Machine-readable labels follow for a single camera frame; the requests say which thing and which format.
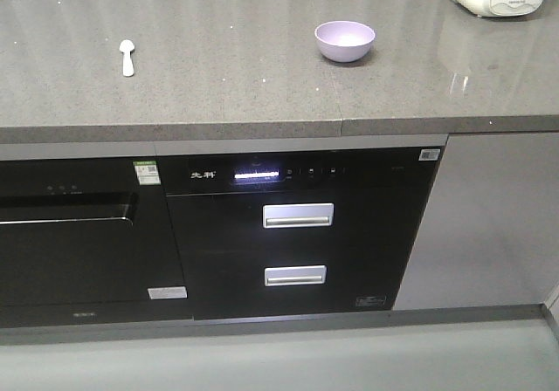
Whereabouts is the silver drawer handle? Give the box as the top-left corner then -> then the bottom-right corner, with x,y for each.
262,202 -> 335,229
264,264 -> 327,287

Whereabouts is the black disinfection cabinet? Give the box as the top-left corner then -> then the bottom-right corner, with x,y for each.
158,147 -> 441,319

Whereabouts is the white QR sticker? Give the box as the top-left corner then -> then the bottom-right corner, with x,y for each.
418,148 -> 441,161

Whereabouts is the silver lower drawer handle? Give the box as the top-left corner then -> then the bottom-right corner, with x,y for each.
264,264 -> 327,287

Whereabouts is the pale green plastic spoon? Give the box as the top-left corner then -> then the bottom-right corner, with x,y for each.
119,39 -> 135,77

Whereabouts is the green white energy label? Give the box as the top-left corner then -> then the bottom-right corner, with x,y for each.
133,161 -> 161,186

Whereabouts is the silver upper drawer handle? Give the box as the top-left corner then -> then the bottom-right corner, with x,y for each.
262,202 -> 335,229

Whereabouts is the purple plastic bowl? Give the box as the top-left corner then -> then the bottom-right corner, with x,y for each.
314,20 -> 376,63

